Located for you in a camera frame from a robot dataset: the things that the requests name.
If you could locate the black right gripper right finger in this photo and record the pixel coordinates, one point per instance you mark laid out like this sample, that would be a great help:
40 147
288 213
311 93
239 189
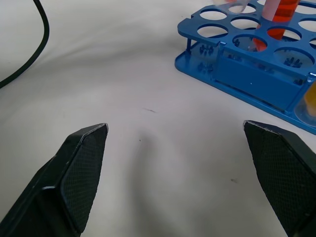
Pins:
284 172

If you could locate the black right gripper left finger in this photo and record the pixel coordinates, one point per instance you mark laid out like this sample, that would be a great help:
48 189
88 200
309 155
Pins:
61 187

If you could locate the yellow liquid test tube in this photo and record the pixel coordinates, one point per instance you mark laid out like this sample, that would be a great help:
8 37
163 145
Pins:
308 101

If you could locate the blue test tube rack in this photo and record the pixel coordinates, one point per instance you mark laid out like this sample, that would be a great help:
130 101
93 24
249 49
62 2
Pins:
256 71

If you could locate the orange liquid test tube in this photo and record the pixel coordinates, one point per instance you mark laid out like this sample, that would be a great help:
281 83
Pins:
284 17

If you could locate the pink liquid test tube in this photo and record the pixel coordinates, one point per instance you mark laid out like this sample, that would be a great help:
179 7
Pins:
267 17

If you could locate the clear empty test tube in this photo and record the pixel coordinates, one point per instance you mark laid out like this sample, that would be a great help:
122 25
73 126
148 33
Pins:
233 5

